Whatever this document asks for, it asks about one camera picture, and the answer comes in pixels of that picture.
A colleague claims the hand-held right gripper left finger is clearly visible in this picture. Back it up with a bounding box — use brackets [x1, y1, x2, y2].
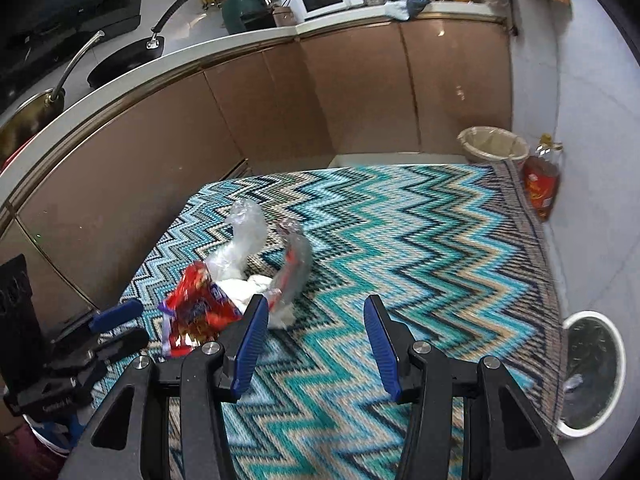
[57, 294, 271, 480]

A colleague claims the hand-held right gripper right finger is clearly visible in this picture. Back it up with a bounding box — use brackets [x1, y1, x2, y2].
[363, 294, 576, 480]

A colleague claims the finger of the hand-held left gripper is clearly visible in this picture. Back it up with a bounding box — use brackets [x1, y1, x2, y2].
[95, 329, 150, 361]
[90, 300, 145, 333]

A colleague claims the red snack wrapper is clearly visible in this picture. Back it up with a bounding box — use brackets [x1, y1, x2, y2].
[159, 261, 246, 359]

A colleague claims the white tissue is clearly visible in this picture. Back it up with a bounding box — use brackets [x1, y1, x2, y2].
[220, 274, 296, 331]

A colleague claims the silver and red wrapper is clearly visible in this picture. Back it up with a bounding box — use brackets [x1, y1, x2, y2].
[267, 220, 315, 311]

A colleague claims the clear plastic bag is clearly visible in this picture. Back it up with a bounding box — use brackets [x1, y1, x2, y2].
[205, 199, 268, 281]

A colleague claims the white round trash bin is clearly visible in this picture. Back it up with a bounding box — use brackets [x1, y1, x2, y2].
[552, 310, 627, 441]

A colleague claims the teal zigzag mat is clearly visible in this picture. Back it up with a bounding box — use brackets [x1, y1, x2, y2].
[90, 162, 568, 480]

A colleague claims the brass cooking pot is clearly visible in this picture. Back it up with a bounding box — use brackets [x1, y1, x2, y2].
[0, 30, 106, 156]

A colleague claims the red oil bottle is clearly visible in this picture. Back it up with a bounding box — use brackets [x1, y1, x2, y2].
[522, 133, 563, 222]

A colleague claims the beige wastebasket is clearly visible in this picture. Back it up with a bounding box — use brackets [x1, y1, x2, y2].
[457, 126, 530, 163]

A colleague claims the black wok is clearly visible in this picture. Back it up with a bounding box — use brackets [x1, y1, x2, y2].
[87, 0, 190, 88]

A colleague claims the black range hood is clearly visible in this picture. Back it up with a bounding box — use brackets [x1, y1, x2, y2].
[0, 0, 151, 106]

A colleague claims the green electric kettle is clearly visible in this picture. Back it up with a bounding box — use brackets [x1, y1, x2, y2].
[221, 0, 281, 36]

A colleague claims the small brown box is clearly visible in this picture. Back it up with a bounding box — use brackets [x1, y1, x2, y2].
[272, 4, 298, 28]

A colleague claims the blue and white dishcloth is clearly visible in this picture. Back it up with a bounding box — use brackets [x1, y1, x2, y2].
[384, 0, 432, 22]

